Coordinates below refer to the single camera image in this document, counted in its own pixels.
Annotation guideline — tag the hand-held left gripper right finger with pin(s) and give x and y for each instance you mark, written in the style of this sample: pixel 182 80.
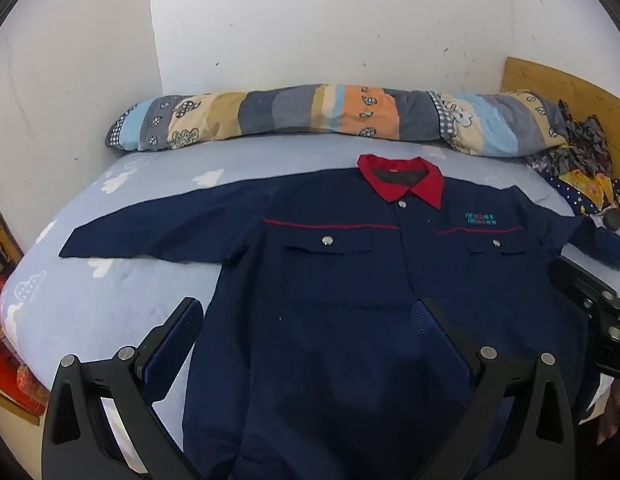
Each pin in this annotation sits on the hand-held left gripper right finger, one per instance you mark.
pixel 439 345

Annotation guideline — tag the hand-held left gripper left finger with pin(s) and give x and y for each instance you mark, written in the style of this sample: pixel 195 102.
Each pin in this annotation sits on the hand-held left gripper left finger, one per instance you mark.
pixel 172 345

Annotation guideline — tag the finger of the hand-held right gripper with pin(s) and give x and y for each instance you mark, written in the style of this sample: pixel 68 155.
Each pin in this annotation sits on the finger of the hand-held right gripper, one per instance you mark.
pixel 612 340
pixel 584 287

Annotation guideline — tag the navy work jacket red collar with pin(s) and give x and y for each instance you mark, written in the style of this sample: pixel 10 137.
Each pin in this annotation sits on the navy work jacket red collar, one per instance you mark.
pixel 340 285

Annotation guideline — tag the person's right forearm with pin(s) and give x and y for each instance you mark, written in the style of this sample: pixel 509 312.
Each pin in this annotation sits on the person's right forearm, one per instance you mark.
pixel 612 410

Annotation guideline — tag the light blue cloud bed sheet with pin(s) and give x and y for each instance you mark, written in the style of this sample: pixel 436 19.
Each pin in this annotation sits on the light blue cloud bed sheet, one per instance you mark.
pixel 140 290

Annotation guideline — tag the small grey object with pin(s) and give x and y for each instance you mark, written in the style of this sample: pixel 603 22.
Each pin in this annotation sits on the small grey object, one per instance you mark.
pixel 613 218

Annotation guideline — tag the navy yellow starred cloth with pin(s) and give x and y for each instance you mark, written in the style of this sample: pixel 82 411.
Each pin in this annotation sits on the navy yellow starred cloth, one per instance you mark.
pixel 589 187

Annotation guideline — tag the grey geometric patterned cloth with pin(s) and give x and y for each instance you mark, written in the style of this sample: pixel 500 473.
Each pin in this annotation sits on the grey geometric patterned cloth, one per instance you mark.
pixel 587 137

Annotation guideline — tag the red bag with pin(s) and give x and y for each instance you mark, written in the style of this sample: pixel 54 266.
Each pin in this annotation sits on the red bag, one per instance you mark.
pixel 12 360

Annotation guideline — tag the wooden headboard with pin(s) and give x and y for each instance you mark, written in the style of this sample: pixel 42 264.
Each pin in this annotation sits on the wooden headboard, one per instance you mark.
pixel 564 85

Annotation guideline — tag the rolled patchwork quilt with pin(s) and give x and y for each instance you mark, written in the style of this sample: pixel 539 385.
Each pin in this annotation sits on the rolled patchwork quilt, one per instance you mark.
pixel 290 110

